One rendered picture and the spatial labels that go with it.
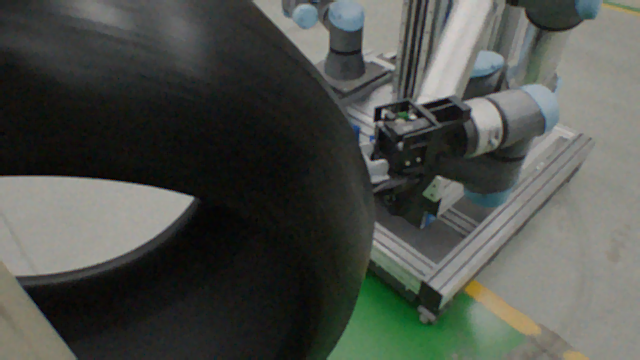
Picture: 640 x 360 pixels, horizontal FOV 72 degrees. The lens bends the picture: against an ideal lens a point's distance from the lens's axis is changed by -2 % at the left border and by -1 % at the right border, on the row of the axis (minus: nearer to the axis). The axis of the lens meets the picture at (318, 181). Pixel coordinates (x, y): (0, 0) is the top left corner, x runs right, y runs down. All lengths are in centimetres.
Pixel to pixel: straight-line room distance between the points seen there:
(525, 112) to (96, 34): 55
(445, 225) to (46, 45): 167
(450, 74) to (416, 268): 96
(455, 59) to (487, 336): 122
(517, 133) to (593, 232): 171
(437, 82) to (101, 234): 174
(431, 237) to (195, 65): 157
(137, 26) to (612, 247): 222
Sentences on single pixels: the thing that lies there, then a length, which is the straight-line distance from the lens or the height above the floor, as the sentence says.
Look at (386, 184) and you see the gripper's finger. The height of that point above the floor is 113.
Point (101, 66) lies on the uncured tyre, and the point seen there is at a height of 140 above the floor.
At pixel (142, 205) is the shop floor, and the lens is 227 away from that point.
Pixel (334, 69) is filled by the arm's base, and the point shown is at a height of 75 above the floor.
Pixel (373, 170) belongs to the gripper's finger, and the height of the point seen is 114.
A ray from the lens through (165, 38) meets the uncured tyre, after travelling 23.
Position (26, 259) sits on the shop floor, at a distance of 226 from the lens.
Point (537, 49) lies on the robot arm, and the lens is 108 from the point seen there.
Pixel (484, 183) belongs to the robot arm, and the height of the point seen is 104.
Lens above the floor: 149
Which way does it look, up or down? 42 degrees down
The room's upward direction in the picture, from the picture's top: straight up
